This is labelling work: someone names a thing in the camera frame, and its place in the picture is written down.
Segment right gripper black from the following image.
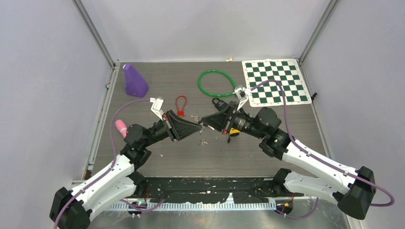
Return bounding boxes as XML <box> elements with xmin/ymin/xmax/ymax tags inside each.
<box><xmin>202</xmin><ymin>101</ymin><xmax>266</xmax><ymax>139</ymax></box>

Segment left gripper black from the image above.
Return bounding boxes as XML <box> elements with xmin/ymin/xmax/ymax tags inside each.
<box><xmin>142</xmin><ymin>110</ymin><xmax>201</xmax><ymax>148</ymax></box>

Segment yellow Opel padlock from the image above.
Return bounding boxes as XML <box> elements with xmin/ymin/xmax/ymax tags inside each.
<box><xmin>227</xmin><ymin>128</ymin><xmax>240</xmax><ymax>143</ymax></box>

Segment black Kaijing padlock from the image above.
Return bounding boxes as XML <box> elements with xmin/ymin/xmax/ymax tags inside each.
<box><xmin>212</xmin><ymin>98</ymin><xmax>228</xmax><ymax>111</ymax></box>

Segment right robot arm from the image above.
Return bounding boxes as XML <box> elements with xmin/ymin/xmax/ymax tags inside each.
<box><xmin>199</xmin><ymin>100</ymin><xmax>376</xmax><ymax>220</ymax></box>

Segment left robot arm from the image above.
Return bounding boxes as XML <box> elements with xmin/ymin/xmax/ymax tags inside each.
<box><xmin>50</xmin><ymin>110</ymin><xmax>201</xmax><ymax>229</ymax></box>

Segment small silver keys on table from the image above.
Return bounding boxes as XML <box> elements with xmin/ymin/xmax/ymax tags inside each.
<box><xmin>198</xmin><ymin>139</ymin><xmax>208</xmax><ymax>146</ymax></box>

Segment pink marker pen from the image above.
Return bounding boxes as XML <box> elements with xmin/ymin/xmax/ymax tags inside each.
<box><xmin>115</xmin><ymin>119</ymin><xmax>127</xmax><ymax>138</ymax></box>

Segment purple plastic cone block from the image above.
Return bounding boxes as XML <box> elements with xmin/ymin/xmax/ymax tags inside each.
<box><xmin>123</xmin><ymin>63</ymin><xmax>149</xmax><ymax>98</ymax></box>

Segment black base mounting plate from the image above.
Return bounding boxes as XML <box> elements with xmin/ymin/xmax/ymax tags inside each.
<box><xmin>133</xmin><ymin>177</ymin><xmax>293</xmax><ymax>204</ymax></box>

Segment green white chessboard mat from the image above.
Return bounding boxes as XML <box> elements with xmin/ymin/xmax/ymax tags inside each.
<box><xmin>242</xmin><ymin>59</ymin><xmax>313</xmax><ymax>108</ymax></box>

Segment red cable padlock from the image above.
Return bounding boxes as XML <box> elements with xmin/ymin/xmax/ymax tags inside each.
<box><xmin>175</xmin><ymin>95</ymin><xmax>187</xmax><ymax>117</ymax></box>

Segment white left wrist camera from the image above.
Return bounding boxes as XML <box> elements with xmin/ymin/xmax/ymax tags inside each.
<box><xmin>149</xmin><ymin>97</ymin><xmax>164</xmax><ymax>120</ymax></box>

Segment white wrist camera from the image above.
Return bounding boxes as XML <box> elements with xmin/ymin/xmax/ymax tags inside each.
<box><xmin>234</xmin><ymin>85</ymin><xmax>251</xmax><ymax>111</ymax></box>
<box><xmin>149</xmin><ymin>97</ymin><xmax>164</xmax><ymax>120</ymax></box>

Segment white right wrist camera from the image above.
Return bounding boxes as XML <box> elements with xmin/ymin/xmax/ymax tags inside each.
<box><xmin>234</xmin><ymin>85</ymin><xmax>251</xmax><ymax>111</ymax></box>

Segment green cable lock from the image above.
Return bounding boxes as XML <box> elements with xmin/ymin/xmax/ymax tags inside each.
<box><xmin>197</xmin><ymin>69</ymin><xmax>236</xmax><ymax>98</ymax></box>

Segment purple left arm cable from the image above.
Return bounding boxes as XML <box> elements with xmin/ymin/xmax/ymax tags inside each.
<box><xmin>52</xmin><ymin>98</ymin><xmax>159</xmax><ymax>229</ymax></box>

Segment aluminium frame rail front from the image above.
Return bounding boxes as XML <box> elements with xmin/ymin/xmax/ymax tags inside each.
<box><xmin>66</xmin><ymin>177</ymin><xmax>356</xmax><ymax>211</ymax></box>

